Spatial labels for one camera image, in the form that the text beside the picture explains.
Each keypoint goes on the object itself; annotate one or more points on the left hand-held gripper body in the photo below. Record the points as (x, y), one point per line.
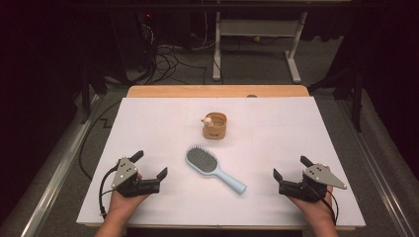
(123, 173)

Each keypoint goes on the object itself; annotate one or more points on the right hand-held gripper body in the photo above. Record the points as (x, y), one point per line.
(318, 174)

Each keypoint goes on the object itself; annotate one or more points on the light blue hairbrush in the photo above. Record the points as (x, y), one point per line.
(206, 163)

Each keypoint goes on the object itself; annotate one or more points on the person's left hand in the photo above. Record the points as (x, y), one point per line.
(122, 207)

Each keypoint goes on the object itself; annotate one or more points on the person's right hand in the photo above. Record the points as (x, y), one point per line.
(316, 212)

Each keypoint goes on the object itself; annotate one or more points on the white table board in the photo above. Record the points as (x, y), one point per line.
(263, 148)

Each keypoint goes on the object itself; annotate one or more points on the round wooden cup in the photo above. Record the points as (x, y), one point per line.
(215, 131)

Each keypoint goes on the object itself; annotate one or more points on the small white figurine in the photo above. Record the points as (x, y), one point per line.
(207, 121)

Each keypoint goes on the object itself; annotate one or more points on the black tripod stand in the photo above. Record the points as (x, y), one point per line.
(86, 92)
(357, 98)

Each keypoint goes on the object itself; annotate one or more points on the wooden table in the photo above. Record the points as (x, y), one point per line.
(214, 91)

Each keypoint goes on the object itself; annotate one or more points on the dark computer tower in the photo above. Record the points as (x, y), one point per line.
(131, 39)

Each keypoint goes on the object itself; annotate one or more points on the small yellow ball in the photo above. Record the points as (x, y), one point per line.
(257, 38)

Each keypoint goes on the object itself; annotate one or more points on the aluminium floor rail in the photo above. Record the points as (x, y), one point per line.
(372, 158)
(59, 171)

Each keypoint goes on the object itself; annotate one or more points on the white metal stand frame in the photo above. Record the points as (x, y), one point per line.
(257, 28)

